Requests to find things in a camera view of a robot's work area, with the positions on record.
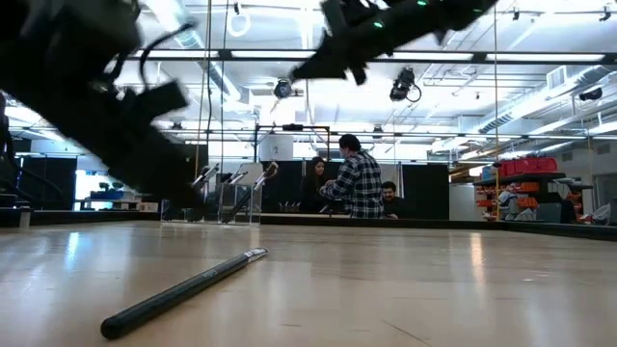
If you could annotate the clear acrylic brush organizer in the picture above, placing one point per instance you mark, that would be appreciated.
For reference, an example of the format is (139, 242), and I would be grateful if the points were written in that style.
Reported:
(258, 212)

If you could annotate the round black ceiling camera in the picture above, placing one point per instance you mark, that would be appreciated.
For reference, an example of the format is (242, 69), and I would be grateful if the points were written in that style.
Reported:
(283, 88)

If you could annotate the white sign box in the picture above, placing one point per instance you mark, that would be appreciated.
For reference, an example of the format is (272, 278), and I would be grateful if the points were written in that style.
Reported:
(277, 147)

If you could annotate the black ceiling light rail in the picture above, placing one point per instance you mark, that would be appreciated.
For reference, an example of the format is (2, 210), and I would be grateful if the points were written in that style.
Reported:
(434, 56)

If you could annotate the red storage bins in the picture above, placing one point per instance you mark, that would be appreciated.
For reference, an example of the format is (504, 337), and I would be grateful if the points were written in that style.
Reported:
(528, 166)

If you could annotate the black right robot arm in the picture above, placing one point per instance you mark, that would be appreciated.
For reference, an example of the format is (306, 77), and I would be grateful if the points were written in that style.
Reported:
(424, 19)

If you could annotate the black metal frame stand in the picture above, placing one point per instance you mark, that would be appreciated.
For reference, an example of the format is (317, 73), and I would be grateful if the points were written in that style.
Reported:
(291, 127)

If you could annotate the small green potted plant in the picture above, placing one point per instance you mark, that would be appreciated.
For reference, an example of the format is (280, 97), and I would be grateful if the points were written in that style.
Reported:
(104, 185)
(118, 185)

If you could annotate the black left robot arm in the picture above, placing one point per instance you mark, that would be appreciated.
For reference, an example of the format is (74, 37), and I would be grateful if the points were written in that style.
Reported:
(48, 48)

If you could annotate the person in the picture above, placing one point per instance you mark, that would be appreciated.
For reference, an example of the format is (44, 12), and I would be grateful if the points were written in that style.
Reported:
(315, 193)
(359, 183)
(395, 205)

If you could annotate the white table lamp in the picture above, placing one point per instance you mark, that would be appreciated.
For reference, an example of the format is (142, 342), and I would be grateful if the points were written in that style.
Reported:
(253, 171)

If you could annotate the white backdrop curtain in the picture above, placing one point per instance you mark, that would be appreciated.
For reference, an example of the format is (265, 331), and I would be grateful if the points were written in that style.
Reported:
(393, 171)

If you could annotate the long black makeup brush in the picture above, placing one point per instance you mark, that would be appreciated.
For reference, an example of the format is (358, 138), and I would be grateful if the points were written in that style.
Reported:
(169, 296)

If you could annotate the black partition panel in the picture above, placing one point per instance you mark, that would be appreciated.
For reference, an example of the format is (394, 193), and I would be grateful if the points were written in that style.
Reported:
(284, 188)
(429, 193)
(43, 183)

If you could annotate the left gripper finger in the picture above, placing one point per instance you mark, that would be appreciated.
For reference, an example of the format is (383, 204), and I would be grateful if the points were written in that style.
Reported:
(178, 178)

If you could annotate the dark storage shelf rack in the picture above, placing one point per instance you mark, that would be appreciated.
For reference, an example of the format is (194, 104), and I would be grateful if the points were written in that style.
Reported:
(520, 178)

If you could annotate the black table edge rail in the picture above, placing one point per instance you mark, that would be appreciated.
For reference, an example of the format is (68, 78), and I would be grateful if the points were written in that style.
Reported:
(434, 224)

